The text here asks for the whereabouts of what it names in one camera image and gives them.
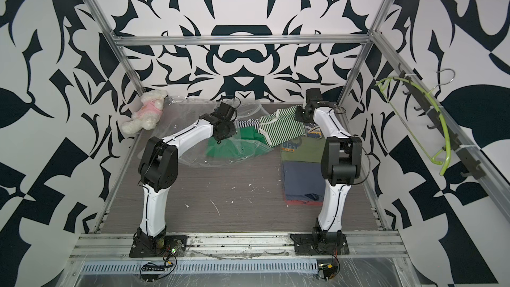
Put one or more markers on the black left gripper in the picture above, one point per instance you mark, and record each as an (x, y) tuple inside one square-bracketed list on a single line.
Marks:
[(233, 131)]

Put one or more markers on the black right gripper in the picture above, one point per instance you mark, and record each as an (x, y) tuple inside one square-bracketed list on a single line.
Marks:
[(299, 115)]

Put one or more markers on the solid green garment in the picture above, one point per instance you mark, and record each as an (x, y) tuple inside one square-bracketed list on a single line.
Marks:
[(246, 143)]

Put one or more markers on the clear plastic vacuum bag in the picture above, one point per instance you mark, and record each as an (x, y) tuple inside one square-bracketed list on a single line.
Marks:
[(183, 125)]

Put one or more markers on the navy blue t-shirt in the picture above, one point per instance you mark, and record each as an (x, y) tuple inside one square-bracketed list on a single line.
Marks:
[(303, 181)]

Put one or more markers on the red t-shirt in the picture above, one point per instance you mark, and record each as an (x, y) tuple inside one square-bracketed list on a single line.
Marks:
[(306, 203)]

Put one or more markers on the blue white striped garment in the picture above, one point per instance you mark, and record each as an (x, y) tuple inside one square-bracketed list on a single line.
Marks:
[(251, 123)]

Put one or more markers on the green printed t-shirt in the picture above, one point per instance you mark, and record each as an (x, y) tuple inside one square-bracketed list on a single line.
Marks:
[(308, 148)]

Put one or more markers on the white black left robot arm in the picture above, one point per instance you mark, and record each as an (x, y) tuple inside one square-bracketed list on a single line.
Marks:
[(158, 168)]

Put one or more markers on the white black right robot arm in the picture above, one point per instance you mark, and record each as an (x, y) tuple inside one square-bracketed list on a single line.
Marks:
[(340, 162)]

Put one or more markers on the white teddy bear pink shirt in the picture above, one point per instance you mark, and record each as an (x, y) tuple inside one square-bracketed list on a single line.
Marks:
[(148, 116)]

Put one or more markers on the black connector block right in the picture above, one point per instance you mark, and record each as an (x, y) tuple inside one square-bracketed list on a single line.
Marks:
[(327, 272)]

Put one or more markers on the black connector block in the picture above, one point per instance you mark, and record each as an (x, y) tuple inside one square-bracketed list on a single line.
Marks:
[(327, 272), (153, 268)]

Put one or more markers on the black connector block left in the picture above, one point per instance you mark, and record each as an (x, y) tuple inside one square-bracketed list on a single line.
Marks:
[(153, 268)]

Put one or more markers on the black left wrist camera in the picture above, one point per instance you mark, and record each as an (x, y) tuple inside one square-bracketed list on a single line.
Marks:
[(227, 109)]

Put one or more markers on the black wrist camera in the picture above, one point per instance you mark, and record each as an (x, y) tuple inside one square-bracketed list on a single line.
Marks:
[(313, 95), (227, 109)]

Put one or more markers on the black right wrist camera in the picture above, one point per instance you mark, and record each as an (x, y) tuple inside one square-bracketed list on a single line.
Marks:
[(313, 95)]

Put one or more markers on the aluminium frame back crossbar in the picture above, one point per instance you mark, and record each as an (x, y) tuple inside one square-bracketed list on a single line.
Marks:
[(240, 40)]

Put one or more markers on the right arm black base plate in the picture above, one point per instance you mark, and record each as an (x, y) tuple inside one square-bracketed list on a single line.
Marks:
[(320, 243)]

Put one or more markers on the green wire clothes hanger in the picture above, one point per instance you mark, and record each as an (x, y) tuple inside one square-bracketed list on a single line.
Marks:
[(428, 106)]

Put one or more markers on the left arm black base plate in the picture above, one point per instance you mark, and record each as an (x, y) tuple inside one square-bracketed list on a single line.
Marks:
[(144, 246)]

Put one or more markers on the black wall hook rack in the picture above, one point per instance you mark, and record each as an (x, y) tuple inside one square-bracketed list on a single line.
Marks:
[(461, 150)]

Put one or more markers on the aluminium frame rail front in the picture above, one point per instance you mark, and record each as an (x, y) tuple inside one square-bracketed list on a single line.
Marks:
[(227, 246)]

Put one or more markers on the white slotted cable duct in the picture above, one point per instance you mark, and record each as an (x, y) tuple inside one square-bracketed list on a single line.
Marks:
[(302, 266)]

